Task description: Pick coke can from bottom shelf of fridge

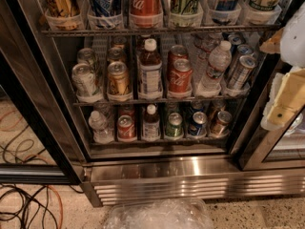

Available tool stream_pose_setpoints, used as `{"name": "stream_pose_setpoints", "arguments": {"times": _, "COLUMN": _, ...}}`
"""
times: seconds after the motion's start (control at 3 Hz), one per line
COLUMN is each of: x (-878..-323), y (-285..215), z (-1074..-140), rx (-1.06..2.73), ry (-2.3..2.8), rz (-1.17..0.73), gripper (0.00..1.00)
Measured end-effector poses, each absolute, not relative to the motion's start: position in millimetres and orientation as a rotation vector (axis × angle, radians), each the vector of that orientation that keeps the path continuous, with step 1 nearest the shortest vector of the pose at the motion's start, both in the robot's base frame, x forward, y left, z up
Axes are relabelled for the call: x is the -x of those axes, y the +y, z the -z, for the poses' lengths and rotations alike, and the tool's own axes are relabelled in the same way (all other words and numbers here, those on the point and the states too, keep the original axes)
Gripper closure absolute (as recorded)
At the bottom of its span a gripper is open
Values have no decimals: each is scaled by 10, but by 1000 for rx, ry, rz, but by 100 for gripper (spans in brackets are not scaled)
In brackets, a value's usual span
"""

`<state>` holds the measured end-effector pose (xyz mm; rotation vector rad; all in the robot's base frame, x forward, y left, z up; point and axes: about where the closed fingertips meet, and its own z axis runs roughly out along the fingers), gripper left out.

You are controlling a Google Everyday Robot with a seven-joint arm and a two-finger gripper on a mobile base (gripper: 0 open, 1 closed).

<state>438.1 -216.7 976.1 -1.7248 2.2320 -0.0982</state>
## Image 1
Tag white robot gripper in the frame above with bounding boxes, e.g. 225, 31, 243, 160
259, 2, 305, 131

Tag red coke can front bottom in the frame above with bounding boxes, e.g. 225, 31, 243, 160
117, 114, 136, 142

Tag silver slim can middle front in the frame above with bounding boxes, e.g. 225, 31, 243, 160
227, 55, 256, 90

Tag silver slim can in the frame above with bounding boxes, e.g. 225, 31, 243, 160
226, 44, 254, 78
227, 55, 256, 90

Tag clear water bottle middle shelf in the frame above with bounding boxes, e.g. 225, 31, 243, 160
196, 40, 232, 97

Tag clear water bottle shelf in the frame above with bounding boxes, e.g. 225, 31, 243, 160
89, 111, 114, 144
196, 40, 232, 97

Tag white green can top shelf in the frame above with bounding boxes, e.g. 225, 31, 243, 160
241, 0, 280, 25

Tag brown soda can bottom shelf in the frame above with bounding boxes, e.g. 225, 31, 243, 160
209, 111, 232, 138

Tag right glass fridge door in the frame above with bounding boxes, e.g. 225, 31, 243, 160
232, 55, 305, 171

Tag glass fridge door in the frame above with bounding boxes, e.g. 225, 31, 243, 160
232, 55, 305, 171
0, 0, 87, 185

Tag red bull can top shelf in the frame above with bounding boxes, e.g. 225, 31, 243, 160
207, 0, 238, 25

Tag blue soda can bottom shelf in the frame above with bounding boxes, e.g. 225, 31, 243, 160
188, 112, 207, 137

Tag red coke can middle front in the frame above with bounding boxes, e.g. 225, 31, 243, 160
169, 58, 193, 98

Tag red coke can middle rear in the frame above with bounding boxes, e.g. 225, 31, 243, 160
168, 45, 189, 68

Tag green soda can bottom shelf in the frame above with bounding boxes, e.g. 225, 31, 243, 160
165, 113, 183, 139

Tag brown tea bottle middle shelf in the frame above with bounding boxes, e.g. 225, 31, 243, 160
138, 38, 163, 99

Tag brown tea bottle shelf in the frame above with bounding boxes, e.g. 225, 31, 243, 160
142, 104, 160, 141
138, 38, 163, 99

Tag brown tea bottle bottom shelf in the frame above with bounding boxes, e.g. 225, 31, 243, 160
142, 104, 160, 141

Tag red coke can top shelf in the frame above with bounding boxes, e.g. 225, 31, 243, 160
130, 0, 163, 29

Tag red coke can rear bottom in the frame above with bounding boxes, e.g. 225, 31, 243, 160
118, 105, 135, 119

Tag gold can middle front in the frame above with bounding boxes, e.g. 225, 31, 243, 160
107, 61, 132, 101

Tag gold can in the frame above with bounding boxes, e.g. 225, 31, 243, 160
107, 47, 127, 63
107, 61, 132, 101

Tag blue white can top shelf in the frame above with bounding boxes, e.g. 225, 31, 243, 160
88, 0, 123, 30

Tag clear water bottle bottom shelf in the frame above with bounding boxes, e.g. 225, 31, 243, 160
89, 111, 114, 144

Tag white green can middle rear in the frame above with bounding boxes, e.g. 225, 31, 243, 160
77, 48, 98, 71

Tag stainless steel fridge grille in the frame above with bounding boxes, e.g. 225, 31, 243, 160
81, 156, 305, 207

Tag white green can middle front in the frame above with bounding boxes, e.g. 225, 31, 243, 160
71, 63, 103, 103

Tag yellow can top shelf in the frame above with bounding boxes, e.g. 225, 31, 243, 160
45, 0, 84, 31

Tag left glass fridge door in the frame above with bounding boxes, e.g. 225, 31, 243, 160
0, 0, 87, 185

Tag clear plastic bag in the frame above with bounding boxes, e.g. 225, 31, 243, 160
102, 198, 214, 229

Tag top wire shelf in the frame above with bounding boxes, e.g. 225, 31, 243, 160
41, 24, 281, 37

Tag wire shelf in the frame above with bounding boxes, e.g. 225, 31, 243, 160
72, 95, 247, 107
41, 24, 281, 37

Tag middle wire shelf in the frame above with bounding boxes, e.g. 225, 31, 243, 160
72, 95, 247, 107

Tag black and orange floor cables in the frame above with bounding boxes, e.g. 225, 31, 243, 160
0, 183, 84, 229

